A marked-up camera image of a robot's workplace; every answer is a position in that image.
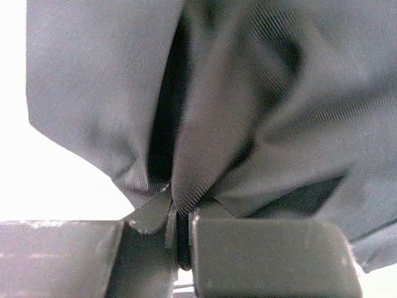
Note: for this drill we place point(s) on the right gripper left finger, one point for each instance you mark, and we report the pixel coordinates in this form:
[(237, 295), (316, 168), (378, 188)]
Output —
[(122, 258)]

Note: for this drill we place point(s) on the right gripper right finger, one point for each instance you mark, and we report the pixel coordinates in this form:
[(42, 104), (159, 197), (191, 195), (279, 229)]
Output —
[(234, 257)]

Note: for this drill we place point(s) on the black pleated skirt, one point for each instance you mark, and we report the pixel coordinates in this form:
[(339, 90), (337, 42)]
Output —
[(276, 109)]

